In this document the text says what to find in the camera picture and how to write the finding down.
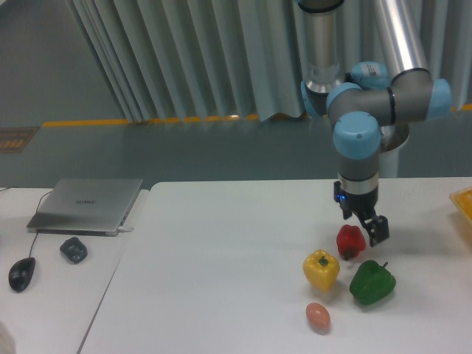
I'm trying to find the silver closed laptop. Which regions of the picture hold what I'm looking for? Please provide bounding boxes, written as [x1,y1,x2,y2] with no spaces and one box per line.
[27,178,142,236]

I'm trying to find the yellow basket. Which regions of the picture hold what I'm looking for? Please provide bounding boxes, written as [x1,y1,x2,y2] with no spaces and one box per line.
[449,187,472,222]

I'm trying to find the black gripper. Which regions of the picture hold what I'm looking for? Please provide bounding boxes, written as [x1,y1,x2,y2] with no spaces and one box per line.
[333,181,389,246]

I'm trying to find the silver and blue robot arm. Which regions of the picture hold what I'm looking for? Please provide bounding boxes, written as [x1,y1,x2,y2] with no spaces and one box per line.
[298,1,452,246]

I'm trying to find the yellow bell pepper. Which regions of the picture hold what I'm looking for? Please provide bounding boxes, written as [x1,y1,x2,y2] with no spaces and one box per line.
[302,249,340,292]

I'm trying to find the green bell pepper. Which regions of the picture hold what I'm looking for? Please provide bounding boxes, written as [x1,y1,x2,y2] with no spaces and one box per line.
[350,260,396,306]

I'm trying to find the red bell pepper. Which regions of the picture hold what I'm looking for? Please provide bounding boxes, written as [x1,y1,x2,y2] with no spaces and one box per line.
[336,224,367,260]

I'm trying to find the black mouse cable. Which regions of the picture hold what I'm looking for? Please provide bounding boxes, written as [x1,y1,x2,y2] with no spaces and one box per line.
[0,186,55,260]

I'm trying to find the black power adapter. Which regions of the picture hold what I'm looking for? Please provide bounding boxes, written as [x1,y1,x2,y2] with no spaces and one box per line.
[60,237,88,264]

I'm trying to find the brown egg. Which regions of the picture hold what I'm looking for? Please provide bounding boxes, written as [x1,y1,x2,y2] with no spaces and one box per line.
[305,302,331,330]

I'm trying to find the grey pleated curtain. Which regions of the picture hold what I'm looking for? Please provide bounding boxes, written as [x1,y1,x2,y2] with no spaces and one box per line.
[66,0,472,123]

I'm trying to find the black computer mouse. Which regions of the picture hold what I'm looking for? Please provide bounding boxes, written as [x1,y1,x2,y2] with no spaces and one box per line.
[8,257,36,293]

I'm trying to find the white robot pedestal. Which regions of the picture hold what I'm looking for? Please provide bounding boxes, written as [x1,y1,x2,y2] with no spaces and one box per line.
[379,125,409,178]

